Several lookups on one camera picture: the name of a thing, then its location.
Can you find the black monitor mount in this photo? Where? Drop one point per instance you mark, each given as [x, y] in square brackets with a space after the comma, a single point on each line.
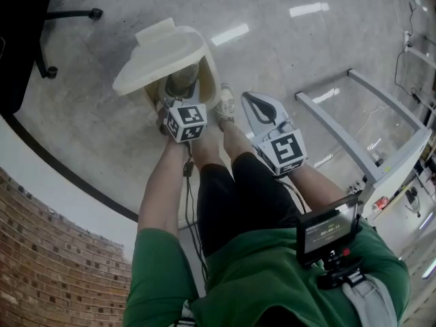
[340, 274]

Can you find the person's right forearm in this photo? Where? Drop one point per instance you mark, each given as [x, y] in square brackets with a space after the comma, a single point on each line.
[316, 189]

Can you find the person's right leg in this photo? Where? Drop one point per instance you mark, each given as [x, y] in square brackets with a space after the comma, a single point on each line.
[238, 141]

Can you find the white table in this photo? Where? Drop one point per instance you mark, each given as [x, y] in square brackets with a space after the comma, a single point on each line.
[391, 172]

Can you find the black chest-mounted monitor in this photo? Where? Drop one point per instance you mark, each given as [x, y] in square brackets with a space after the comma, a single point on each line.
[323, 237]

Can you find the beige trash bin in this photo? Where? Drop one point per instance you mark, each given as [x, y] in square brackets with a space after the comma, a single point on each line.
[163, 53]

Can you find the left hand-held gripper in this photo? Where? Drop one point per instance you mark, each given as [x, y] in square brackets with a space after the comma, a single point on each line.
[185, 123]

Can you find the person's black shorts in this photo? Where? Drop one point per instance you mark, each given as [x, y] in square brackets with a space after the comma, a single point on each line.
[245, 196]

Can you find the person's left forearm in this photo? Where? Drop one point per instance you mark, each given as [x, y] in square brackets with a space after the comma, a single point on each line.
[160, 189]

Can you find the person's left leg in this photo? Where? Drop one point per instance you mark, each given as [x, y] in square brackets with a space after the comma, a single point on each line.
[207, 152]

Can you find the black office chair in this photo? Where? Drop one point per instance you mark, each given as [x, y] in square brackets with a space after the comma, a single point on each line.
[20, 46]

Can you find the white power strip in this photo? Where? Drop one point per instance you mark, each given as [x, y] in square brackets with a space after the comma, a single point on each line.
[407, 39]

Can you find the person's leg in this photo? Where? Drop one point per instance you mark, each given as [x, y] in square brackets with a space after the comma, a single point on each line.
[238, 141]
[207, 152]

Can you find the person's left hand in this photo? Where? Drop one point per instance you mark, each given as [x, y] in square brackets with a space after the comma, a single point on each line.
[161, 121]

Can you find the clear plastic bottle green cap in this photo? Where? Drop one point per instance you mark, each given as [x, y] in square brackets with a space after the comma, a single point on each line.
[182, 78]

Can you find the person's right shoe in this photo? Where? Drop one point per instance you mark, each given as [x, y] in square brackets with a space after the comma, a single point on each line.
[225, 107]

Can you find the red snack packet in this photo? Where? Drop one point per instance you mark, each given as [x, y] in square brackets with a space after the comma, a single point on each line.
[381, 203]

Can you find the person's green shirt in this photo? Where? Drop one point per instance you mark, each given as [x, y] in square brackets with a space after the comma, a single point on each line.
[255, 284]

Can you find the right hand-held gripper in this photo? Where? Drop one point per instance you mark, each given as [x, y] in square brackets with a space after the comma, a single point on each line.
[282, 150]

